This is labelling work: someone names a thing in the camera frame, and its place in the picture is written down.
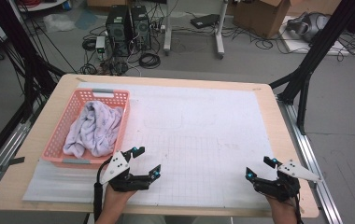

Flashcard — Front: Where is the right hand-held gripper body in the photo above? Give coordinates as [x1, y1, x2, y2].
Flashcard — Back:
[252, 159, 323, 203]

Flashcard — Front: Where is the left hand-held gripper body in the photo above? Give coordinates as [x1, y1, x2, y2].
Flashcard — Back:
[99, 150, 153, 193]

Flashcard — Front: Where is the lilac printed towel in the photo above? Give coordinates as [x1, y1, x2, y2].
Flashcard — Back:
[63, 100, 124, 159]

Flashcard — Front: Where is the pink plastic basket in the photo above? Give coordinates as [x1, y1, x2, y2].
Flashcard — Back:
[40, 88, 132, 169]

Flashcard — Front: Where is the person's left hand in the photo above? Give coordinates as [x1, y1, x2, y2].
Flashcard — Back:
[99, 185, 136, 219]

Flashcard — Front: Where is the person's right hand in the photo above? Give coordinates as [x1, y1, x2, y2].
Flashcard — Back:
[266, 195, 299, 224]

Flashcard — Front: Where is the white grid mat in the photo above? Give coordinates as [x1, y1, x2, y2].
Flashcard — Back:
[21, 81, 289, 210]

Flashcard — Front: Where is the small white box device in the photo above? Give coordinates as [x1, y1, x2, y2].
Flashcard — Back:
[94, 35, 107, 60]

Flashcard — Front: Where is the white floor board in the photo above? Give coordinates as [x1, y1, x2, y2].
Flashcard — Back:
[279, 15, 351, 57]

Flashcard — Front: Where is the black computer tower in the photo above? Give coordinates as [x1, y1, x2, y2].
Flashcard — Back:
[105, 4, 133, 59]
[130, 5, 152, 50]

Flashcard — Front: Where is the white metal stand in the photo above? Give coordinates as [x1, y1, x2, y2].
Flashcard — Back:
[163, 0, 230, 60]

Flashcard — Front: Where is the grey rounded device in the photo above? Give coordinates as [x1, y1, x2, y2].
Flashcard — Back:
[286, 11, 331, 43]

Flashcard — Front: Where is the large cardboard box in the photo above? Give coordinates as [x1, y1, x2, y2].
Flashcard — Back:
[233, 0, 291, 40]

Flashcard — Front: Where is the black flat device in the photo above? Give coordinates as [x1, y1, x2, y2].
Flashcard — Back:
[190, 13, 220, 30]

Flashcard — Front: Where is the clear plastic bag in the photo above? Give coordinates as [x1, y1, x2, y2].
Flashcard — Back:
[43, 12, 76, 34]

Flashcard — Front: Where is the white round table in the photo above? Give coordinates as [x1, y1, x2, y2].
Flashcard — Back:
[16, 0, 69, 13]

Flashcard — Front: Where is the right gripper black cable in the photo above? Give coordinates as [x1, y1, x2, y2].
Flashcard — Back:
[292, 192, 305, 224]

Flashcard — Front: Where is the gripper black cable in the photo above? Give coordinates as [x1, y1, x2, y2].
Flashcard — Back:
[92, 157, 113, 223]
[292, 192, 305, 224]

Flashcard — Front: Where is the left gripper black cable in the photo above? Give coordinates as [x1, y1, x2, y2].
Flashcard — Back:
[92, 157, 113, 223]

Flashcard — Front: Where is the aluminium rail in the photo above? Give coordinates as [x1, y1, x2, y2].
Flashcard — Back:
[0, 102, 39, 203]
[277, 97, 343, 224]

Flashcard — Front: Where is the coil of black cable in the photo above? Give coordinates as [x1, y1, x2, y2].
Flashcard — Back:
[138, 52, 162, 70]

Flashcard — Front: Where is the grey metal bracket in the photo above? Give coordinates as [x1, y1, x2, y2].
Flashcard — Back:
[0, 156, 26, 172]

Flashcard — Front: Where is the black metal frame post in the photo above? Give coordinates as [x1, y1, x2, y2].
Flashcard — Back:
[268, 0, 355, 135]
[0, 0, 67, 175]

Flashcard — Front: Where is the tangle of black floor cables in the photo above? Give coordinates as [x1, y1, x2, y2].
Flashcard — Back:
[225, 24, 355, 63]

